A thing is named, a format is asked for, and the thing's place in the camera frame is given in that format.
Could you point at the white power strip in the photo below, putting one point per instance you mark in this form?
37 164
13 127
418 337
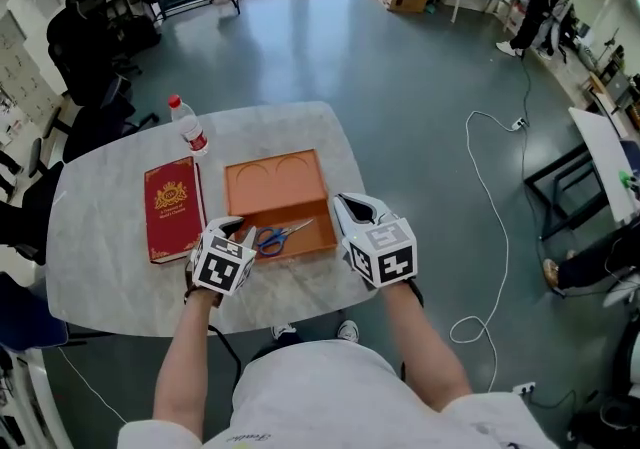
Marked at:
519 124
524 387

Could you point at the person's right forearm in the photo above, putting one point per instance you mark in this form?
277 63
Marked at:
425 347

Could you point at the red hardcover book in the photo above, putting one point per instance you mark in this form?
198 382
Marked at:
173 209

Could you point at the person's left shoe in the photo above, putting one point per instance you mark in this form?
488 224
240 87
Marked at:
283 332

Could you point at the clear plastic water bottle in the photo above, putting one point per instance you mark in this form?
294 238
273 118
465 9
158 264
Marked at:
191 129

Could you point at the person's white shirt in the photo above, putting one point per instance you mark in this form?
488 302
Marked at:
345 402

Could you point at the person's left forearm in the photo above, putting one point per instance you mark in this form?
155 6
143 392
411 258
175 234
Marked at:
185 357

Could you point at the black metal frame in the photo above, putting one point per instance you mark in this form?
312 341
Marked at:
565 187

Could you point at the white board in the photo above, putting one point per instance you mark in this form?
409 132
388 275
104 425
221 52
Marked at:
602 162

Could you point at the black office chair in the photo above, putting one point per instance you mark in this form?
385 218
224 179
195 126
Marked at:
82 42
30 207

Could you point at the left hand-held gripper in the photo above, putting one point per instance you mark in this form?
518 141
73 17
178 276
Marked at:
221 267

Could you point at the person's right shoe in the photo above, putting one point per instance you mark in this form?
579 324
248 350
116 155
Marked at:
348 330

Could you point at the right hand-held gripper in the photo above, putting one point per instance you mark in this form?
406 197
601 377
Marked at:
382 249

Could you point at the blue chair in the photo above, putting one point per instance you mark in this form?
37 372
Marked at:
27 312

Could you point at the orange container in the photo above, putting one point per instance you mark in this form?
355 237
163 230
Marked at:
280 187

